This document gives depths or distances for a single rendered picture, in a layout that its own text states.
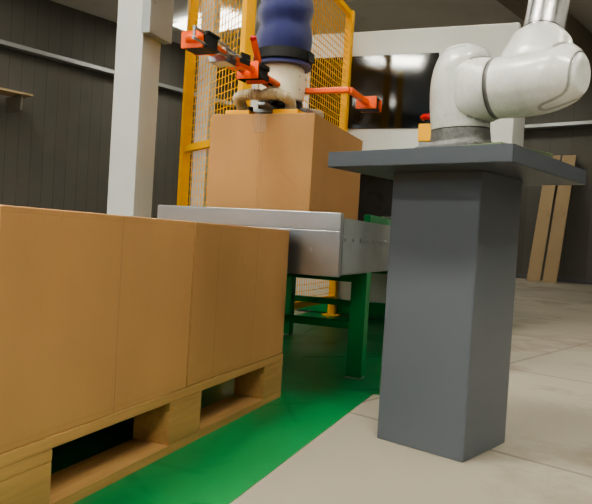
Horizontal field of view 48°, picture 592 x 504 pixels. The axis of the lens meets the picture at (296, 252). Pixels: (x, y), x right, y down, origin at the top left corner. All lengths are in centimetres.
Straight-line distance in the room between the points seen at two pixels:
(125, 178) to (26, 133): 770
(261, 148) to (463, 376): 111
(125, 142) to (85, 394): 222
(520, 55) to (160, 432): 123
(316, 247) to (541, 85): 89
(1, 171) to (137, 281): 946
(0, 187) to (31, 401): 964
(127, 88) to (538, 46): 223
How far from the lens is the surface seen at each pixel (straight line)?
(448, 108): 177
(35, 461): 127
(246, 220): 227
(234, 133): 240
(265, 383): 207
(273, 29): 255
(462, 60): 179
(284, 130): 232
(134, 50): 348
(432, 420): 174
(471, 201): 166
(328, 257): 215
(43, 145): 1115
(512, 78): 170
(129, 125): 341
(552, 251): 1278
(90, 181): 1154
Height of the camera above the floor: 52
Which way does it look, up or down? 1 degrees down
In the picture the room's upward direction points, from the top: 3 degrees clockwise
